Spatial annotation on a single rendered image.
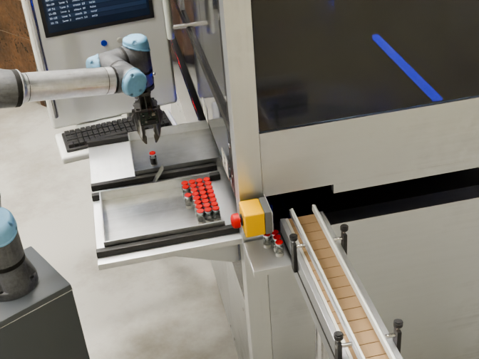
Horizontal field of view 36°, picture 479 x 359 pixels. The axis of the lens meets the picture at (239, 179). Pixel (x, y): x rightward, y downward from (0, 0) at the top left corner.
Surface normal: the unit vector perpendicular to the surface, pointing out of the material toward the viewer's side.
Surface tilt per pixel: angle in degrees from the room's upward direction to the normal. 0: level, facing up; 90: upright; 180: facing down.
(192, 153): 0
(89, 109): 90
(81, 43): 90
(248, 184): 90
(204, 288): 0
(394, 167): 90
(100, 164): 0
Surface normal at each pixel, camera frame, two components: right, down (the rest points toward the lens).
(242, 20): 0.21, 0.52
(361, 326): -0.07, -0.84
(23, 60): -0.64, 0.46
